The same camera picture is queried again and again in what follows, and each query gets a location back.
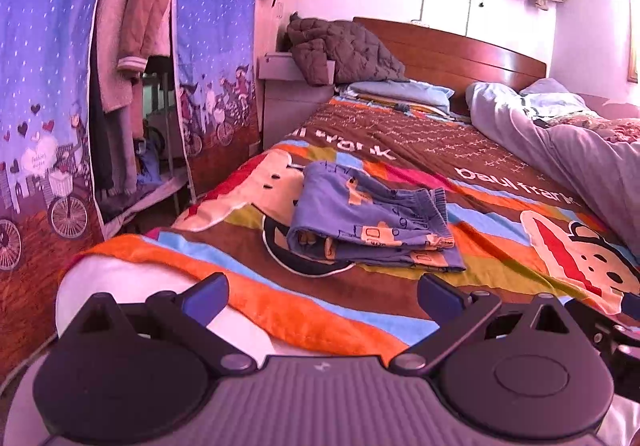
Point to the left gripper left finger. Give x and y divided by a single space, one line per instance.
183 319

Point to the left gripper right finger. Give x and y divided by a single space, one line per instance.
459 317

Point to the blue patterned pants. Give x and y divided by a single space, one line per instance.
344 215

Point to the colourful paul frank blanket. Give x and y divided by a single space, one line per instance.
519 233

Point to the grey duvet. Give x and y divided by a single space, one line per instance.
605 175

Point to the floral pink bedding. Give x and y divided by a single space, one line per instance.
626 130

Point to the light blue pillow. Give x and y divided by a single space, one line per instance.
411 91

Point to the white nightstand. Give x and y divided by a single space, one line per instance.
288 99

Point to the wooden headboard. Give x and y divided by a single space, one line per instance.
453 61

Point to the brown quilted jacket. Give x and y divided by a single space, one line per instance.
357 53

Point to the pink hanging coat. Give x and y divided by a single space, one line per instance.
128 34

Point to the blue fabric wardrobe cover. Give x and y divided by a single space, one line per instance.
61 154

